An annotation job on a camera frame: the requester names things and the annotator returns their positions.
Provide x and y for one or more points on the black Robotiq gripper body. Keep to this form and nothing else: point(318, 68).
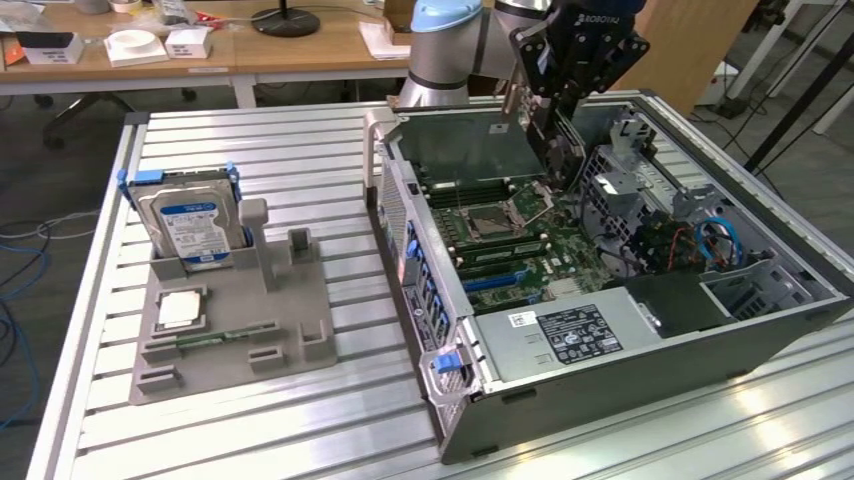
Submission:
point(594, 40)

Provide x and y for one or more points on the graphics card with metal bracket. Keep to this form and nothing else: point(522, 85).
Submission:
point(561, 160)

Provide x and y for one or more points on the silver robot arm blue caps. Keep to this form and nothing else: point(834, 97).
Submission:
point(441, 50)

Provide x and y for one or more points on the black power brick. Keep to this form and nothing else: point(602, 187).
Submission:
point(734, 107)

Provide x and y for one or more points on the brown cardboard box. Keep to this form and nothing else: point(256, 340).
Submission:
point(399, 12)

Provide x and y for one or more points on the white paper stack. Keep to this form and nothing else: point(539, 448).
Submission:
point(383, 42)

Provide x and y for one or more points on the grey metal drive cage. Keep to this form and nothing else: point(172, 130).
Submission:
point(614, 195)

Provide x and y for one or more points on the black slanted pole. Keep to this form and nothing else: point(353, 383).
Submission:
point(801, 111)

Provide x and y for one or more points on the metal socket cover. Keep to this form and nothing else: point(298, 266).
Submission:
point(530, 205)

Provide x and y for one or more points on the CPU socket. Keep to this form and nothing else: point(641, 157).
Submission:
point(490, 222)

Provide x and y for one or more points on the wooden desk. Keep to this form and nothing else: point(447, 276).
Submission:
point(94, 24)
point(301, 55)

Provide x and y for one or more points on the black round lamp base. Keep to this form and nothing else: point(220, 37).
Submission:
point(286, 22)

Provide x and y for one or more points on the green motherboard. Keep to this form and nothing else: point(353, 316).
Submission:
point(567, 250)

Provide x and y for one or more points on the blue expansion slot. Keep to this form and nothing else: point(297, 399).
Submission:
point(497, 281)

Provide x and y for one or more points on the silver chipset heatsink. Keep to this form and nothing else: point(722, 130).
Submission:
point(570, 288)

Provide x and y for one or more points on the grey disk bay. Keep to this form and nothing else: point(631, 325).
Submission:
point(754, 295)

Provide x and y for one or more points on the small white labelled box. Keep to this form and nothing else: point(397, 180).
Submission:
point(188, 44)

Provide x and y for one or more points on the grey power supply unit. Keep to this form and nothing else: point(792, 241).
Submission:
point(514, 350)

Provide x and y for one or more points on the white box with round hole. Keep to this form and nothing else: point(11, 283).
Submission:
point(136, 47)

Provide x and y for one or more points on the hard disk with blue caddy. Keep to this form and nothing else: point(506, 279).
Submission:
point(194, 225)

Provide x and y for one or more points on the white tape roll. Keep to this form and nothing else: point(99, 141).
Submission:
point(124, 6)

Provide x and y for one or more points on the blue case latch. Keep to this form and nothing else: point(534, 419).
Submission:
point(446, 362)

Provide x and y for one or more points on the black office chair base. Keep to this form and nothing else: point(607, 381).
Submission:
point(94, 107)

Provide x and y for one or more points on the grey cup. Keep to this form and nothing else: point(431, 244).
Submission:
point(91, 6)

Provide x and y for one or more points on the grey plastic parts rack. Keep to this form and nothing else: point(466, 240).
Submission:
point(227, 300)

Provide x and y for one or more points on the open dark grey PC case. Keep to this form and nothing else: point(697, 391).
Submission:
point(601, 415)

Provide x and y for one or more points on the white box with black top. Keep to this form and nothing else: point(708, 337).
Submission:
point(50, 47)

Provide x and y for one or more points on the silver CPU chip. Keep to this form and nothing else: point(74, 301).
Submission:
point(180, 310)

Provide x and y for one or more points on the loose green RAM stick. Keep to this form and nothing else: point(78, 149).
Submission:
point(200, 342)

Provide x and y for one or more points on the orange box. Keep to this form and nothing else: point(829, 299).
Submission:
point(10, 55)

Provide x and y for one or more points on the white table frame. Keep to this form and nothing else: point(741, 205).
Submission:
point(734, 82)

